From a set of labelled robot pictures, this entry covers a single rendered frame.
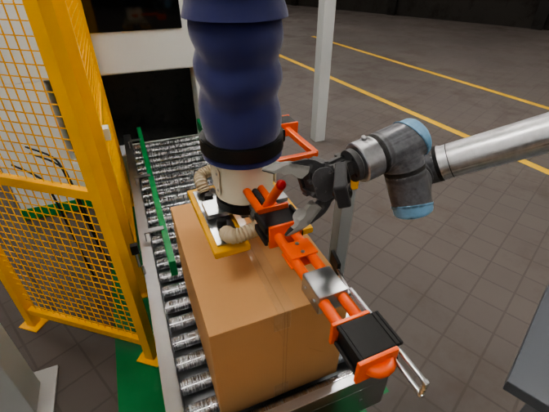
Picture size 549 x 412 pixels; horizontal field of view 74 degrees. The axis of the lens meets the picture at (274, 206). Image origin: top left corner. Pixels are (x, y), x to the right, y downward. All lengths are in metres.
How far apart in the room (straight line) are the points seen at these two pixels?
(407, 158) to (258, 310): 0.52
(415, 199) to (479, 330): 1.63
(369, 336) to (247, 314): 0.42
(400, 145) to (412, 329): 1.60
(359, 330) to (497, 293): 2.08
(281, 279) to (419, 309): 1.43
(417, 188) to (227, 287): 0.56
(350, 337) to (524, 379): 0.75
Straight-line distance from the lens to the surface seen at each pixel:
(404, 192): 0.84
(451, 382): 2.14
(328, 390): 1.26
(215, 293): 1.03
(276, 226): 0.81
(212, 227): 1.03
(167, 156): 2.69
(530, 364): 1.34
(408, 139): 0.81
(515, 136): 0.95
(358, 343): 0.62
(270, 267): 1.09
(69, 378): 2.22
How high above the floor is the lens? 1.71
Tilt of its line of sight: 34 degrees down
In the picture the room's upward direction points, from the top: straight up
